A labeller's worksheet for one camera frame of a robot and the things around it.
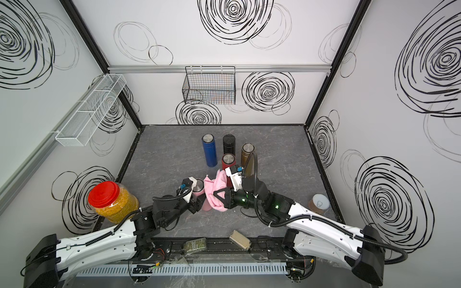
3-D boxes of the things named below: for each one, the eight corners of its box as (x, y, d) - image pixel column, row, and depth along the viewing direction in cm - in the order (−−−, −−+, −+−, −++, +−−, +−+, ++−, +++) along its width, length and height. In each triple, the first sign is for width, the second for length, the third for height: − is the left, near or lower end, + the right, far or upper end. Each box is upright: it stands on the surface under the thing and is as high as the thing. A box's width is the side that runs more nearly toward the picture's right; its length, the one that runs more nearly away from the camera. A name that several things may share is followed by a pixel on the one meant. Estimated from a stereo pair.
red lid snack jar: (109, 223, 83) (81, 208, 67) (119, 199, 90) (96, 181, 75) (134, 223, 83) (112, 208, 67) (142, 199, 90) (124, 181, 75)
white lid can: (307, 207, 88) (311, 201, 83) (311, 196, 92) (315, 190, 87) (322, 215, 86) (328, 210, 80) (326, 204, 89) (331, 199, 84)
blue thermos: (206, 167, 102) (201, 142, 85) (207, 159, 106) (202, 134, 89) (217, 167, 102) (214, 142, 85) (217, 159, 106) (215, 134, 89)
